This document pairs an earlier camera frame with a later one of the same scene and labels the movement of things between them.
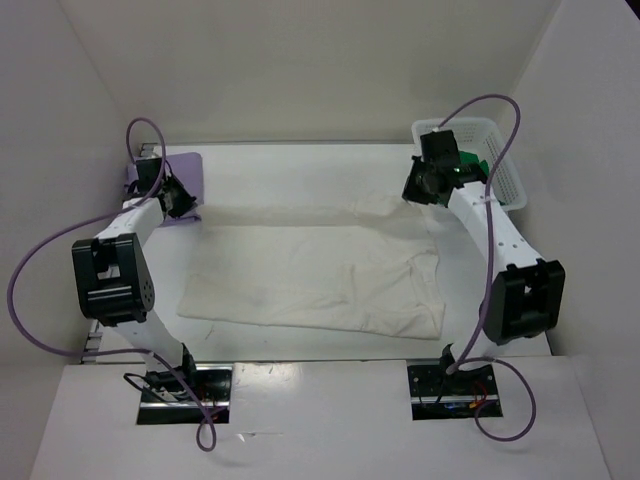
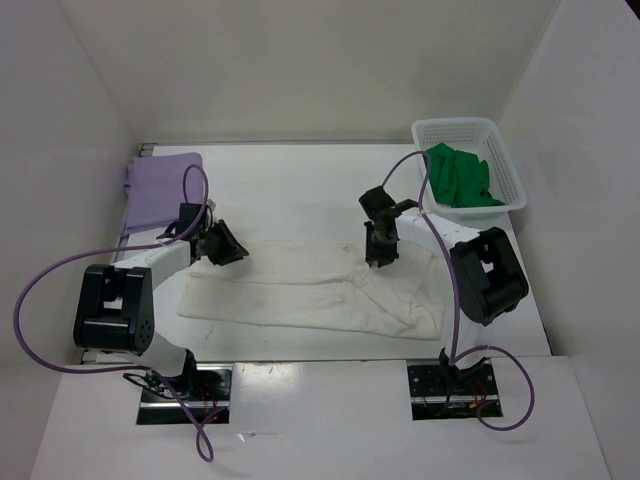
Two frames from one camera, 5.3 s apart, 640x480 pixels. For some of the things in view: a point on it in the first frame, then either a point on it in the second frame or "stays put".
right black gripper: (417, 185) → (381, 240)
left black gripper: (179, 198) → (215, 243)
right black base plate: (440, 391) stays put
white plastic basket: (482, 137) stays put
